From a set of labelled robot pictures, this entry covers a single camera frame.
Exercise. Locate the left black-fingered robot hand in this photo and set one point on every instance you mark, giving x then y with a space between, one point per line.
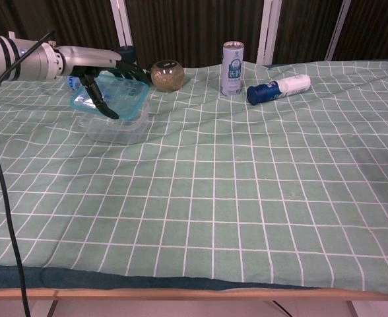
82 59

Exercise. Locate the teal plastic lid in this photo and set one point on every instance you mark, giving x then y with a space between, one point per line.
124 99

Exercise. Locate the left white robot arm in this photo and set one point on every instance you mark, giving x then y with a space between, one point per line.
25 62

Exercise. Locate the clear plastic container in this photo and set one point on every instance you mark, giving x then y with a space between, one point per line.
115 132

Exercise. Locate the clear plastic water bottle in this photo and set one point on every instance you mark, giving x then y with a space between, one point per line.
72 83

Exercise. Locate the round glass jar with grains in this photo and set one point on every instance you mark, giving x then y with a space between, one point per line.
167 77

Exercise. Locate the white drink can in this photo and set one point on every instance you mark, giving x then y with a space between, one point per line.
232 72

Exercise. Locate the green checked tablecloth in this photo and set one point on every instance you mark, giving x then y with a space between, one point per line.
213 181

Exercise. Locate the white bottle with blue cap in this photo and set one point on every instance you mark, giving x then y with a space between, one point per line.
273 90

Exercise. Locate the white partition frame post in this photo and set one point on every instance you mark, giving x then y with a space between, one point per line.
121 23
338 29
268 29

